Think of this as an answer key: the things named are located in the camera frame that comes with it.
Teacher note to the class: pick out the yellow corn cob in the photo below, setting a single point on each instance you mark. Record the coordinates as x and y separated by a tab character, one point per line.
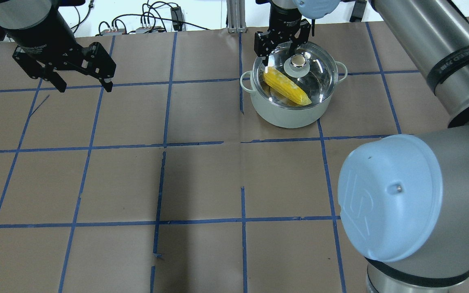
280	83

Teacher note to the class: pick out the small usb adapter board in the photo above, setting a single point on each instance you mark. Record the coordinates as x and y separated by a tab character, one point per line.
112	31

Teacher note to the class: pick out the brown paper table mat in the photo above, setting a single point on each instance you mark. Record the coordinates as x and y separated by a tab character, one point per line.
172	183

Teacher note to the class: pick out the white steel cooking pot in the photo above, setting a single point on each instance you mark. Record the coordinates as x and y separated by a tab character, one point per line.
281	117

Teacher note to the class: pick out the glass pot lid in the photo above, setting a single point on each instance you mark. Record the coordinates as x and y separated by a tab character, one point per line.
312	68

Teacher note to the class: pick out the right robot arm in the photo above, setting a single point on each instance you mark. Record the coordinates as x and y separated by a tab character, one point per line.
404	199

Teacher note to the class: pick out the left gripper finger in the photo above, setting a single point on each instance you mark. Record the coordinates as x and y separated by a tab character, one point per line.
35	70

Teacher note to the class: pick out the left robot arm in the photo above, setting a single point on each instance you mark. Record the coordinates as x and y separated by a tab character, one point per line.
17	13

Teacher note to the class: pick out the black power adapter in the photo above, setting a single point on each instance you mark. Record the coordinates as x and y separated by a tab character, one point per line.
177	18

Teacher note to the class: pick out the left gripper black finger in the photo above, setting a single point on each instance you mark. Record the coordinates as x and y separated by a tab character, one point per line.
97	63

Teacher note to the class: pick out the aluminium frame post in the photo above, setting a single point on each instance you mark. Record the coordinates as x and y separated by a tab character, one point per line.
236	16

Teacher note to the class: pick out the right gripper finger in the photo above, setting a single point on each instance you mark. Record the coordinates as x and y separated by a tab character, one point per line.
302	38
264	44

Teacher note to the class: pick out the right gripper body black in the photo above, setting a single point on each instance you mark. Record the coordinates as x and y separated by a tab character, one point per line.
285	18

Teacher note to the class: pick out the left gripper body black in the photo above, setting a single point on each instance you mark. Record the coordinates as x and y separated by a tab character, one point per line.
42	36

